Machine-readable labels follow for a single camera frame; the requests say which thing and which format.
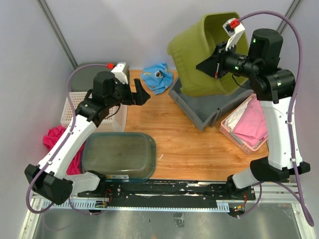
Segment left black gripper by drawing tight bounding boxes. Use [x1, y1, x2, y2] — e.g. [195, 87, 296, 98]
[106, 78, 150, 108]

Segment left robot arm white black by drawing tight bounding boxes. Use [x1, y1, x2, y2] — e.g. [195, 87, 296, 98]
[24, 71, 150, 210]

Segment dark grey plastic tray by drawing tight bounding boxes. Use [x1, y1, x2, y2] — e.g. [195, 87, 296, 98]
[70, 63, 111, 92]

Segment magenta cloth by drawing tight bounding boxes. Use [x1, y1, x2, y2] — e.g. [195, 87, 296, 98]
[43, 125, 85, 175]

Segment olive green plastic basin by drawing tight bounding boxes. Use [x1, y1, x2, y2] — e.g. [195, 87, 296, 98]
[167, 12, 239, 97]

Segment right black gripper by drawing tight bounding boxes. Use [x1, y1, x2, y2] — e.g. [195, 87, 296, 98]
[195, 40, 260, 79]

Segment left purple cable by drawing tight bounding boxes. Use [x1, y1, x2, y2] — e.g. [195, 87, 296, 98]
[25, 63, 113, 216]

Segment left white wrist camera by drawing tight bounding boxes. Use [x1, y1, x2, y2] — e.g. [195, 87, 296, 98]
[106, 62, 129, 85]

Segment grey plastic bin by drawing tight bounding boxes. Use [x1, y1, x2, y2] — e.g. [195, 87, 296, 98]
[168, 78, 253, 131]

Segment pink folded cloth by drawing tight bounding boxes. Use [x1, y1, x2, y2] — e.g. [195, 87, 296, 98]
[225, 97, 268, 147]

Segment blue patterned cloth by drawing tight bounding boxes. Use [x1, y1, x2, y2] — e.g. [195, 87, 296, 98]
[140, 63, 173, 95]

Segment pink plastic basket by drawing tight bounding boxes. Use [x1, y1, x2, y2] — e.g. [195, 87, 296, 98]
[220, 94, 268, 154]

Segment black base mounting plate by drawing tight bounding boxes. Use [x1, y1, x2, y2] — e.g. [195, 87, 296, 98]
[77, 179, 256, 211]

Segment aluminium frame rail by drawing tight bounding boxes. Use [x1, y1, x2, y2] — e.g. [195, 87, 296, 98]
[34, 179, 298, 214]

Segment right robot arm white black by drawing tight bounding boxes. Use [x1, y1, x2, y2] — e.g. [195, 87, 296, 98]
[196, 28, 311, 199]

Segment white perforated plastic basket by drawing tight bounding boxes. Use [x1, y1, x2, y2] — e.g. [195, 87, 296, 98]
[60, 92, 127, 132]

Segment translucent blue plastic tub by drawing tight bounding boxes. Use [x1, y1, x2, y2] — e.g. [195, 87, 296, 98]
[81, 132, 157, 182]

